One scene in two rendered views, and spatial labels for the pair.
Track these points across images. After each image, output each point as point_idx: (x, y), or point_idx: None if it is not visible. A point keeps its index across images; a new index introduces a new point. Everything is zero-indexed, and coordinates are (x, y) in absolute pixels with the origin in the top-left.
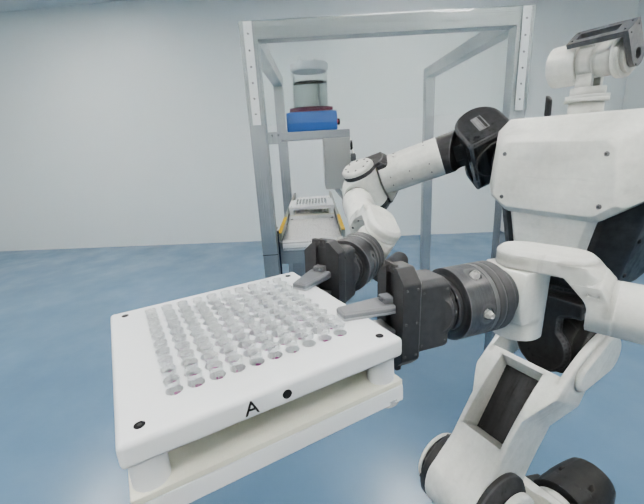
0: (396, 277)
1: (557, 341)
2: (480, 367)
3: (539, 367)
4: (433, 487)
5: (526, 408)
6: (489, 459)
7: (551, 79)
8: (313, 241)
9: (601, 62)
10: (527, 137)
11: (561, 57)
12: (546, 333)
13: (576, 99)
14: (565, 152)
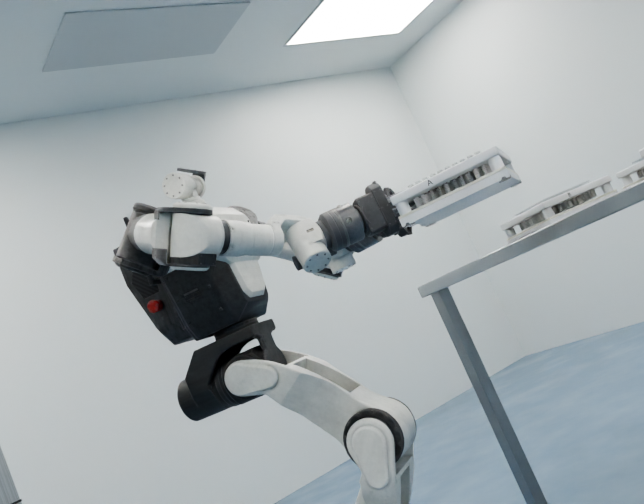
0: (392, 191)
1: (279, 350)
2: (306, 372)
3: (300, 358)
4: (401, 420)
5: (331, 367)
6: (368, 391)
7: (186, 188)
8: (375, 182)
9: (199, 185)
10: (218, 212)
11: (186, 176)
12: (274, 349)
13: (203, 201)
14: (237, 220)
